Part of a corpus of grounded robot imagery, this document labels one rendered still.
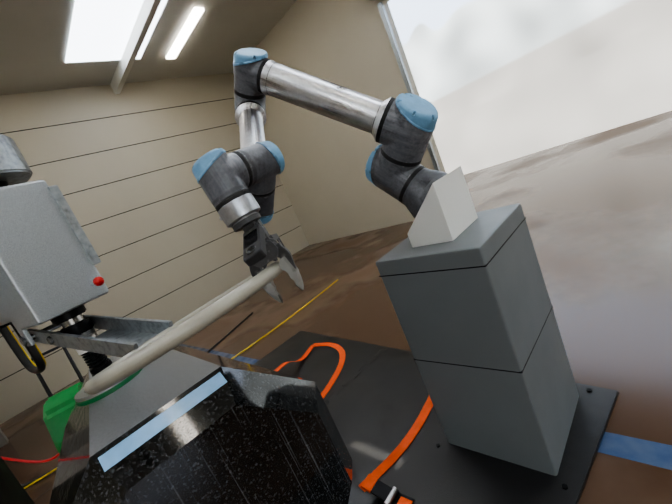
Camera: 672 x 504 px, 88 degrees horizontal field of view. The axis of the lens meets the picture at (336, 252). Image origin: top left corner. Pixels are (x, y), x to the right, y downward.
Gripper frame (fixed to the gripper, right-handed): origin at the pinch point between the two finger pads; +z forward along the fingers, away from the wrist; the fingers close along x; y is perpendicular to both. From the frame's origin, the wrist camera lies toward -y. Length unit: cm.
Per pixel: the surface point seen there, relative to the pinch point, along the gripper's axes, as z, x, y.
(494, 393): 69, -32, 32
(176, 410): 11.1, 41.8, 1.5
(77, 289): -34, 67, 28
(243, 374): 15.4, 29.0, 15.2
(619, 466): 106, -53, 25
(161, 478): 20, 46, -9
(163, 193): -201, 241, 524
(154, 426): 10.8, 46.0, -2.3
